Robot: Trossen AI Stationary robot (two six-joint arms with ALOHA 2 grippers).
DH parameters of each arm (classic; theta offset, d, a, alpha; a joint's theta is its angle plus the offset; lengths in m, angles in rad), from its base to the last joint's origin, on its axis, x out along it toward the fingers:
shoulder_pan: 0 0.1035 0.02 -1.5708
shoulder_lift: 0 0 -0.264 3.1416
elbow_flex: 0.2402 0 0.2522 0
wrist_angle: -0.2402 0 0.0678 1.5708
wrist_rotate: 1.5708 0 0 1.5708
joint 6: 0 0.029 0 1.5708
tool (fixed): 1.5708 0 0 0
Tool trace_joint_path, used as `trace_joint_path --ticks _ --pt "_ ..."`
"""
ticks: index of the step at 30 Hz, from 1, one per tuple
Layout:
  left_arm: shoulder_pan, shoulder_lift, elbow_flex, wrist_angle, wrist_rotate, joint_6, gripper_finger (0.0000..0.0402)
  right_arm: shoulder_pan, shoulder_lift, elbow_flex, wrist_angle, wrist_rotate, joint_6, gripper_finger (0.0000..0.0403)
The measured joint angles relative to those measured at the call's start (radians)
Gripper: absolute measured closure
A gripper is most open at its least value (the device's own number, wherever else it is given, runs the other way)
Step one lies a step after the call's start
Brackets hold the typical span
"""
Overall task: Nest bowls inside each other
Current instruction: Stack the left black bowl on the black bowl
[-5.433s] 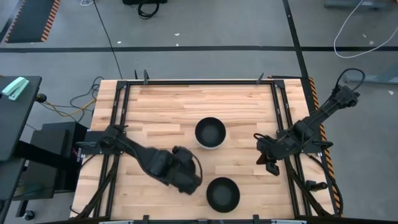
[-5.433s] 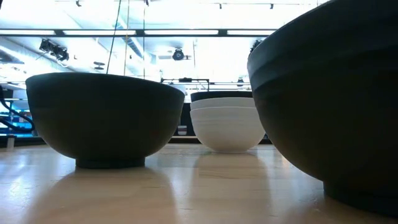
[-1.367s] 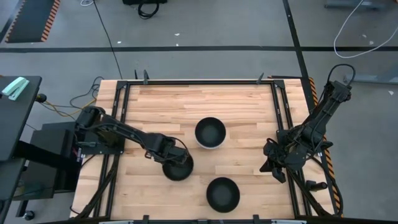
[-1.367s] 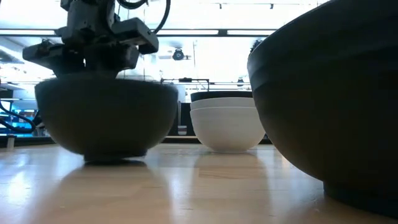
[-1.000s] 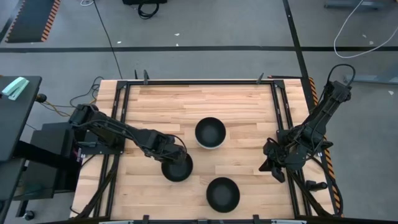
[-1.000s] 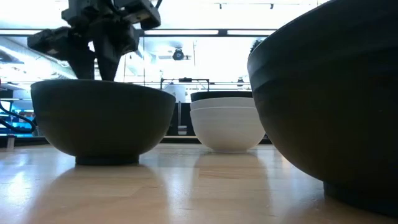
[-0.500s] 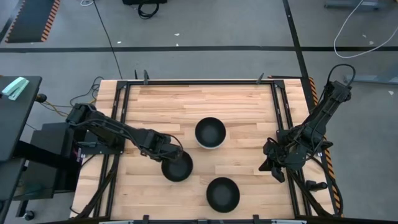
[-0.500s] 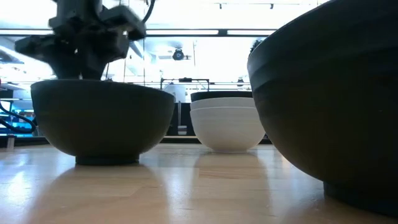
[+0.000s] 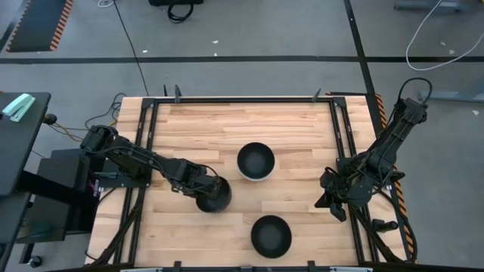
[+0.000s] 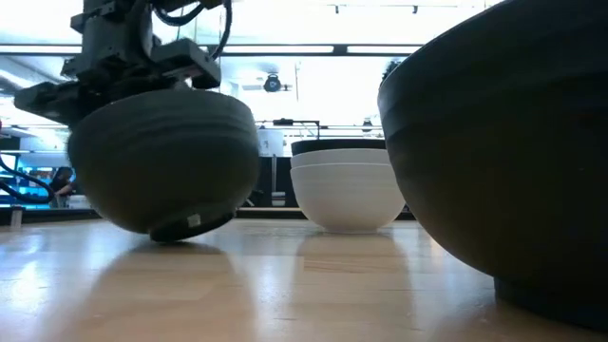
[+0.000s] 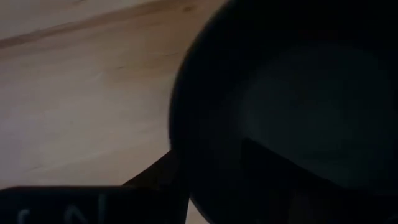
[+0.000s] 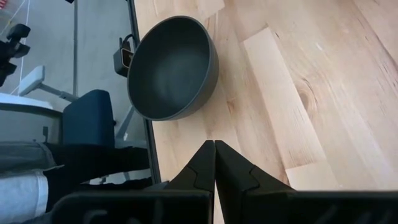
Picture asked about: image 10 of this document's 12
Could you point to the small white post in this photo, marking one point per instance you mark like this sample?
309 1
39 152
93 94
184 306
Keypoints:
15 216

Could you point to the black bowl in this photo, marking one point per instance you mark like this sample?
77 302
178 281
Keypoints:
161 161
499 166
337 145

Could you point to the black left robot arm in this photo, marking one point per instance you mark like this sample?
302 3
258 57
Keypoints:
190 4

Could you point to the black frame light bar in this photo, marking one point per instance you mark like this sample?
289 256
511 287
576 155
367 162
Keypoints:
285 49

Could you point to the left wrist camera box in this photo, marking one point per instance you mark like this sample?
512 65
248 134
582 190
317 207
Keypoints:
187 59

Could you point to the person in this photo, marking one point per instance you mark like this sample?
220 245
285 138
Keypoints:
62 180

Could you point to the black partition panels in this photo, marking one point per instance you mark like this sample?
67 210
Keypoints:
280 180

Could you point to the black table edge rail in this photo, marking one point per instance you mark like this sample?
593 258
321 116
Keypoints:
266 213

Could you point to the round black overhead camera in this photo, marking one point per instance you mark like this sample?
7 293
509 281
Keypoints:
272 83

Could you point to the white box on stand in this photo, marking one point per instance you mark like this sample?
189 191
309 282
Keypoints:
271 142

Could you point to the black stand with crossbar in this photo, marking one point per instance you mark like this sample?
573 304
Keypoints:
285 122

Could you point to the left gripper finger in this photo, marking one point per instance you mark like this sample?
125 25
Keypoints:
47 102

